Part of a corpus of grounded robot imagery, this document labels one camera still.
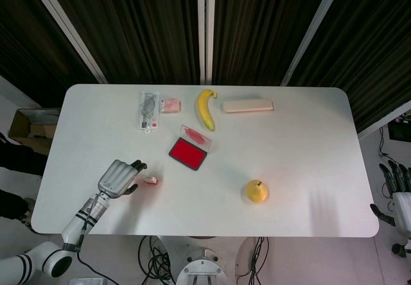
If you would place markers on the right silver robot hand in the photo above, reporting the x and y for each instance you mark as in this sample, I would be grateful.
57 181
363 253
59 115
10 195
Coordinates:
403 208

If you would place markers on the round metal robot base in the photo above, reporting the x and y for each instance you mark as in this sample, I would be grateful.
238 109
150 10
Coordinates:
202 267

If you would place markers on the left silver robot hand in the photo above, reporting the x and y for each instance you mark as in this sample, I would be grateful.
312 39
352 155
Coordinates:
115 177

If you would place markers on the yellow banana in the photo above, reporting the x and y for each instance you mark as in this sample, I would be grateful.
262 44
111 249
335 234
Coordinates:
203 108

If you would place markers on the red ink pad with lid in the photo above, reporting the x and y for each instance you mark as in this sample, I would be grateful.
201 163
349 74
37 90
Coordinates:
187 152

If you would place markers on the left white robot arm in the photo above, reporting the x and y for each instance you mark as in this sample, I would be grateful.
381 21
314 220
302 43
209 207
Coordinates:
75 224

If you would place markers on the dark monitor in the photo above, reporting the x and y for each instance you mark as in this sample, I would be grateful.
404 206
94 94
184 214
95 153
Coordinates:
399 131

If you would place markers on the beige rectangular case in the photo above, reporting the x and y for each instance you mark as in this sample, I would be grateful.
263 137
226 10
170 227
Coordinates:
248 106

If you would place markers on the white frame post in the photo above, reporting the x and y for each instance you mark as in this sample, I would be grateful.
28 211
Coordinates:
313 28
67 28
206 28
383 123

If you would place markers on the person in dark clothes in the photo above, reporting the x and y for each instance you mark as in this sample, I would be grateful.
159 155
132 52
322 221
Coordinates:
19 163

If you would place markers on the brown cardboard box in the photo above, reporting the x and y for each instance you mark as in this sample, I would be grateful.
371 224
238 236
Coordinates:
22 127

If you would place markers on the clear blister pack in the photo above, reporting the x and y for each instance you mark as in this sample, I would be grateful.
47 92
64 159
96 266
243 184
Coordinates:
148 111

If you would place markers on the black curtain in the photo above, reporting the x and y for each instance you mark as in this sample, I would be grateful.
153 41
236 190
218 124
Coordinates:
25 50
135 25
369 47
263 25

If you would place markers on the pink small packet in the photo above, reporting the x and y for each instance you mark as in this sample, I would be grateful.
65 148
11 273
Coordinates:
171 105

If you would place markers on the yellow pear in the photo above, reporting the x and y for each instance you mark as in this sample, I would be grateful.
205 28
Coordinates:
257 192

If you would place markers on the grey metal box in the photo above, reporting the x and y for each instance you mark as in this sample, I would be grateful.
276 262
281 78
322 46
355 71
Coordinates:
86 281

